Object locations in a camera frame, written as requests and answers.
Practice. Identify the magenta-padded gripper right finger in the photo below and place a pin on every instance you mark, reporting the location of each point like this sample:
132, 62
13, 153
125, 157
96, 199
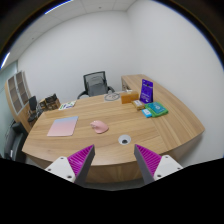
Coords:
150, 160

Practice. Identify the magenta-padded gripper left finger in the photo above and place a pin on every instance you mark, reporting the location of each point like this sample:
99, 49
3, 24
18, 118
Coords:
80, 161

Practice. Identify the pink computer mouse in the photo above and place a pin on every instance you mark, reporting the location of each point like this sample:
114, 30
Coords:
99, 127

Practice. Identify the pink-blue gradient mouse pad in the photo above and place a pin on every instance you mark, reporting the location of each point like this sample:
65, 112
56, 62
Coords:
63, 126

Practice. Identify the small blue box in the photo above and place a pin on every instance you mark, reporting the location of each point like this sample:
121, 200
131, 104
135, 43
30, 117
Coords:
146, 113

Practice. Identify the green flat box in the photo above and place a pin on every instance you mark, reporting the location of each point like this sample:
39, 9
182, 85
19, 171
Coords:
157, 109

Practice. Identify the small tan box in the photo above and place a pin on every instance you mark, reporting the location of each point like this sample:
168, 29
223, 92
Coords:
138, 104

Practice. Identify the green and purple leaflet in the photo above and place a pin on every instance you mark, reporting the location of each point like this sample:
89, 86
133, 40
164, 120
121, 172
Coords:
67, 105

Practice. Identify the brown cardboard box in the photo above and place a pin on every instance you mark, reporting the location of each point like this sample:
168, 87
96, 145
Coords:
129, 97

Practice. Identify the dark office chair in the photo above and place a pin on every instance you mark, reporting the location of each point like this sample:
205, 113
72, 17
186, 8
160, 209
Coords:
14, 140

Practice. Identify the purple standing card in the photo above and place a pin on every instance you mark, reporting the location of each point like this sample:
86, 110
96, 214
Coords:
146, 91

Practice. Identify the black mesh office chair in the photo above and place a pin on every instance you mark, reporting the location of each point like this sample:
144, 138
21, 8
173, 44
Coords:
95, 84

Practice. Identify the wooden side desk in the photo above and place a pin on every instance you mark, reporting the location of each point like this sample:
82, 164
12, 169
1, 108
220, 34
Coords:
131, 81

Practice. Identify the wooden shelf unit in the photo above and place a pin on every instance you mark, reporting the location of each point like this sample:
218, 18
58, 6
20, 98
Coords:
18, 96

